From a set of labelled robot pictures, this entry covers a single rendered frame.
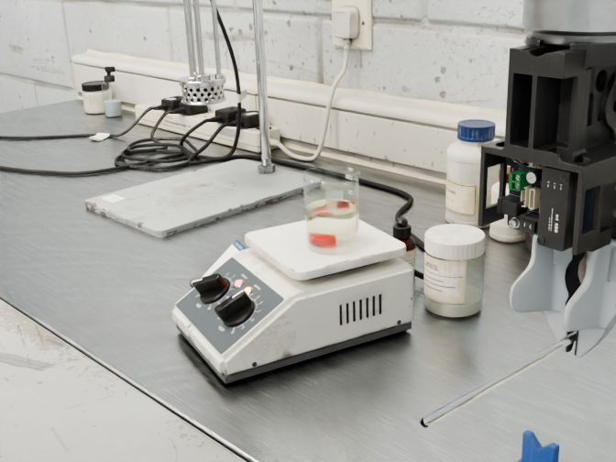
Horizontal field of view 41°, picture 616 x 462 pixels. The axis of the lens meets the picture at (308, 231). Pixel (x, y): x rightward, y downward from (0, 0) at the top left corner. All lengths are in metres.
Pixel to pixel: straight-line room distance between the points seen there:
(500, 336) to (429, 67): 0.59
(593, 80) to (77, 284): 0.64
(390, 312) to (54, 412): 0.31
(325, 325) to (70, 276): 0.36
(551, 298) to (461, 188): 0.49
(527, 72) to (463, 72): 0.76
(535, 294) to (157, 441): 0.31
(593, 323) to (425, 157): 0.73
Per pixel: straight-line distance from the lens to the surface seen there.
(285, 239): 0.78
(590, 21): 0.48
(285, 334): 0.72
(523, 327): 0.82
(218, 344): 0.72
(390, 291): 0.76
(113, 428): 0.69
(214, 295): 0.77
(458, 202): 1.05
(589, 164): 0.47
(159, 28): 1.81
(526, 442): 0.60
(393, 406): 0.68
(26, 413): 0.73
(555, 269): 0.57
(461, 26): 1.24
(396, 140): 1.28
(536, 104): 0.48
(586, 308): 0.54
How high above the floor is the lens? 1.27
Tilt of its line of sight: 20 degrees down
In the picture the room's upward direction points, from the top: 2 degrees counter-clockwise
